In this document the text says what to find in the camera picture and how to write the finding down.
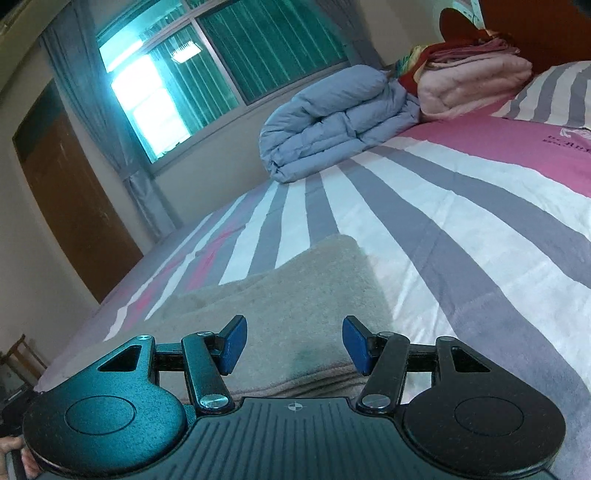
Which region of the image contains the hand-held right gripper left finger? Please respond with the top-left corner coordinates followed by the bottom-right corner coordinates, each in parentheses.
top-left (97, 315), bottom-right (247, 413)

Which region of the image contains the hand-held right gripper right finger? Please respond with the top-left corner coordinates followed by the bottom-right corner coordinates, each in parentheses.
top-left (342, 315), bottom-right (492, 411)

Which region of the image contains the grey towel blanket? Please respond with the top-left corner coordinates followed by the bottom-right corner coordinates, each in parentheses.
top-left (148, 234), bottom-right (395, 404)

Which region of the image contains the person's left hand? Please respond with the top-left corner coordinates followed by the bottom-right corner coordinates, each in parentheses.
top-left (0, 436), bottom-right (37, 478)

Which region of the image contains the bed with striped sheet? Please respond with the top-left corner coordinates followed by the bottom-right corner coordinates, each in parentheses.
top-left (34, 60), bottom-right (591, 480)

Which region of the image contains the wooden chair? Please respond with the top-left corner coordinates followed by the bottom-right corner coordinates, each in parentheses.
top-left (0, 335), bottom-right (47, 393)

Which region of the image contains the brown wooden door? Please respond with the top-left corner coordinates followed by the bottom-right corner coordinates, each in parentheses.
top-left (13, 83), bottom-right (144, 303)

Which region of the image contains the folded blue duvet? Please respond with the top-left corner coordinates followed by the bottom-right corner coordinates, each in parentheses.
top-left (259, 65), bottom-right (421, 184)

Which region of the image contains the blue-grey curtain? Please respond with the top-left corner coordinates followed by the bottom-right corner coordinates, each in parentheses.
top-left (41, 32), bottom-right (178, 227)
top-left (318, 0), bottom-right (393, 72)

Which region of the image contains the folded pink blanket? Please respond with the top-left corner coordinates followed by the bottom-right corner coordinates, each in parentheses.
top-left (418, 53), bottom-right (534, 121)

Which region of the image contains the colourful patterned cloth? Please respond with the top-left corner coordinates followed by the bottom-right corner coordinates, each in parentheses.
top-left (392, 46), bottom-right (430, 77)

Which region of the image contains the window with green glass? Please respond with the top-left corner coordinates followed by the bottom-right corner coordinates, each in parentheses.
top-left (95, 0), bottom-right (352, 167)

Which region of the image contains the folded red cloth stack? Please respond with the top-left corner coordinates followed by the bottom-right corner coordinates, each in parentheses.
top-left (399, 39), bottom-right (520, 93)

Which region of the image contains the striped pillow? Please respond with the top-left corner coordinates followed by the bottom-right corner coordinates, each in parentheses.
top-left (501, 60), bottom-right (591, 130)

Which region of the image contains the brown wooden headboard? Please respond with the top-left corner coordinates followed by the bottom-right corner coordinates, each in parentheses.
top-left (438, 0), bottom-right (591, 75)

